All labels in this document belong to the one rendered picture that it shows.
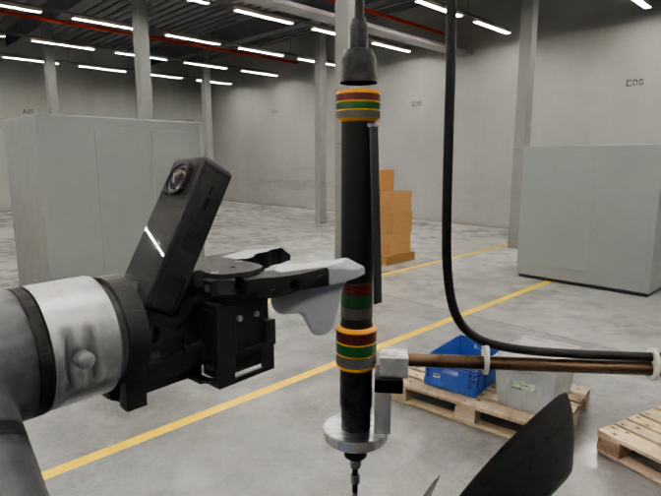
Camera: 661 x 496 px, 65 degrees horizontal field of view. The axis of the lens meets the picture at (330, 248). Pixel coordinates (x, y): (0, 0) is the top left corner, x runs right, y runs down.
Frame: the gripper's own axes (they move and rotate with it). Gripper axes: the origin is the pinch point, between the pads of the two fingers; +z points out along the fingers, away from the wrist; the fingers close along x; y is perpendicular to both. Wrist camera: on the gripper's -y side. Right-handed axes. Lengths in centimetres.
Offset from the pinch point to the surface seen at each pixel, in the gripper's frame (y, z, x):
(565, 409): 26.7, 40.1, 11.0
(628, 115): -103, 1241, -250
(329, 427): 20.0, 4.8, -2.9
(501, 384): 137, 279, -97
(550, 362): 11.7, 18.3, 15.4
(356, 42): -19.7, 6.2, -0.5
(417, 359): 11.8, 10.3, 4.7
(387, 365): 12.3, 7.7, 2.6
